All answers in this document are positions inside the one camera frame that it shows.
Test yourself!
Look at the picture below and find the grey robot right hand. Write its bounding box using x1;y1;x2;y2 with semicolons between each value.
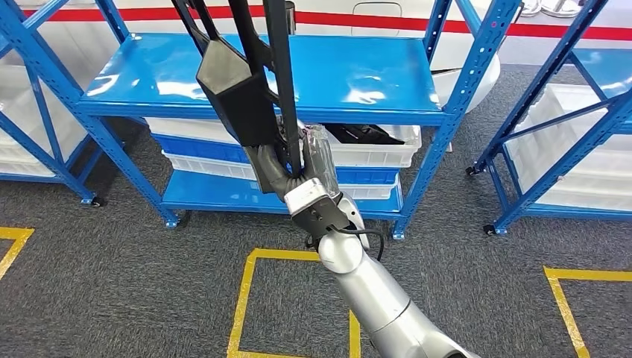
244;123;343;203

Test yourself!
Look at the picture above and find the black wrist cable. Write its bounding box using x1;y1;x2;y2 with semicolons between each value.
305;227;385;262

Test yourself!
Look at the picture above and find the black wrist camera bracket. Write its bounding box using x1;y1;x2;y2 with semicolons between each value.
291;195;356;242

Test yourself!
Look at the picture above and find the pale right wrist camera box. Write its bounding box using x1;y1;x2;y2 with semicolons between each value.
283;178;327;216

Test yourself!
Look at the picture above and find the round metal stand base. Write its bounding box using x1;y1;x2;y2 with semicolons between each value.
540;0;586;19

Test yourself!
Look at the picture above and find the yellow floor tape square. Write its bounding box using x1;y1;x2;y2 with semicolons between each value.
543;266;632;358
0;226;36;282

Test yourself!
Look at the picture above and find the blue metal shelf rack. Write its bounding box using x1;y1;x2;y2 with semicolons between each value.
465;0;632;237
0;0;525;242
0;59;106;209

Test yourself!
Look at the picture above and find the long black plastic panel part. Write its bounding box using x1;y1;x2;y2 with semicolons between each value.
170;0;303;180

